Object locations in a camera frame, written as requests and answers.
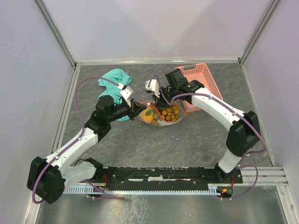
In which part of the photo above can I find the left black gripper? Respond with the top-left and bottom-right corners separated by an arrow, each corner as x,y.
107,98 -> 147,123

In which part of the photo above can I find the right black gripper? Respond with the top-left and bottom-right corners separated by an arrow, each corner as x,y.
152,86 -> 178,109

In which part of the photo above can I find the yellow orange peach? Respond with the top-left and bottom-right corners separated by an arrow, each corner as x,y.
139,106 -> 157,124

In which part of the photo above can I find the clear zip top bag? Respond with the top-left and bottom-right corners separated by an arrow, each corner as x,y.
138,100 -> 187,127

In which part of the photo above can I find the brown longan bunch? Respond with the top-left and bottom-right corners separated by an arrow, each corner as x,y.
151,105 -> 181,127

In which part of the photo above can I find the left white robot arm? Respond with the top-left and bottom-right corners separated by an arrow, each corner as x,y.
27,96 -> 147,204

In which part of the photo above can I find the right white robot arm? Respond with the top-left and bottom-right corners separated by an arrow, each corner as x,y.
145,69 -> 261,182

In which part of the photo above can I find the pink plastic basket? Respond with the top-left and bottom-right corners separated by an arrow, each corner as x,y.
174,63 -> 223,112

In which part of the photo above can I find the teal cloth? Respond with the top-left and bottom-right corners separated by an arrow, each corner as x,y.
97,68 -> 133,122

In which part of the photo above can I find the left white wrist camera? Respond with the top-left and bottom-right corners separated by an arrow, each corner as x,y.
118,83 -> 133,107

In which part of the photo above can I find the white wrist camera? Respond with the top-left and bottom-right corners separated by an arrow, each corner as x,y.
145,79 -> 160,98
118,83 -> 133,107

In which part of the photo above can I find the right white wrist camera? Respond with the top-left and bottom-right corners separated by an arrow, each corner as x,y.
145,79 -> 160,98

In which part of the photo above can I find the light blue cable duct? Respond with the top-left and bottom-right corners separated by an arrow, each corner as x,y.
63,183 -> 221,196

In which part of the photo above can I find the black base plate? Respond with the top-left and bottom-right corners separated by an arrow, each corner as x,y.
88,167 -> 243,190

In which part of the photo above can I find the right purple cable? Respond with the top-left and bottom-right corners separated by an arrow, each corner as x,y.
149,75 -> 267,199

